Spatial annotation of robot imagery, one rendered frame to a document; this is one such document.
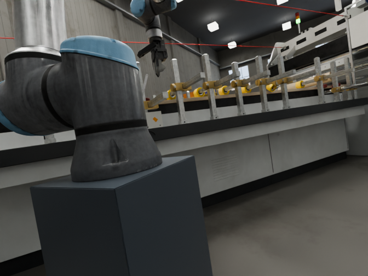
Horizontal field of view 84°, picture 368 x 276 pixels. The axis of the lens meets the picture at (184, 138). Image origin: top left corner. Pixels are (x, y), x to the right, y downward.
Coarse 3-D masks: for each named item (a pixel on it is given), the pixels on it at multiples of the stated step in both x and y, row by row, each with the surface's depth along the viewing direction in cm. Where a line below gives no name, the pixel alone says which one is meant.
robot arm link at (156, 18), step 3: (156, 18) 115; (153, 21) 114; (156, 21) 116; (159, 21) 119; (144, 24) 116; (150, 24) 115; (153, 24) 115; (156, 24) 116; (159, 24) 118; (147, 27) 116; (150, 27) 115; (153, 27) 115; (156, 27) 116; (159, 27) 118; (147, 30) 117
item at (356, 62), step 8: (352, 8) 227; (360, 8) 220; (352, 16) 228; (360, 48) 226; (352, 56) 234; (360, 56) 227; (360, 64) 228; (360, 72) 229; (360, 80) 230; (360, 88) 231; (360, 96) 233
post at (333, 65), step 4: (332, 64) 205; (332, 68) 206; (332, 72) 206; (336, 76) 206; (332, 80) 208; (336, 80) 206; (332, 84) 208; (336, 84) 205; (336, 92) 206; (336, 96) 207
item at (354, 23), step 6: (366, 12) 216; (354, 18) 226; (360, 18) 221; (366, 18) 217; (354, 24) 227; (360, 24) 222; (366, 24) 218; (354, 30) 228; (360, 30) 223; (366, 30) 218; (354, 36) 229; (360, 36) 224; (366, 36) 219; (354, 42) 229; (360, 42) 225; (366, 42) 220
